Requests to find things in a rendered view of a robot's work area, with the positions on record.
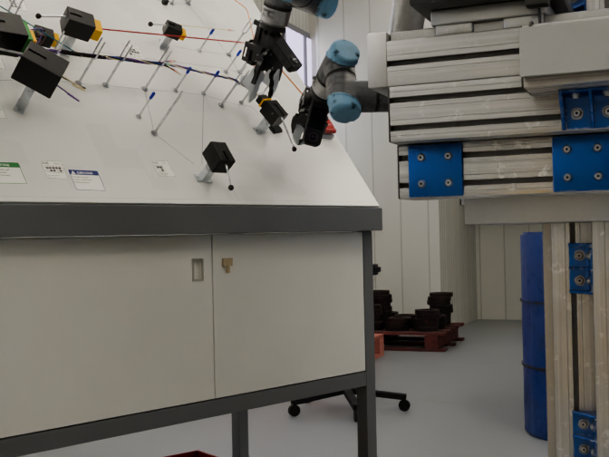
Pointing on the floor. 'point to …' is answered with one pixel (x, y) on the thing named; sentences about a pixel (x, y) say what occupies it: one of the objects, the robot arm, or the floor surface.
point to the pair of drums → (534, 334)
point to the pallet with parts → (417, 324)
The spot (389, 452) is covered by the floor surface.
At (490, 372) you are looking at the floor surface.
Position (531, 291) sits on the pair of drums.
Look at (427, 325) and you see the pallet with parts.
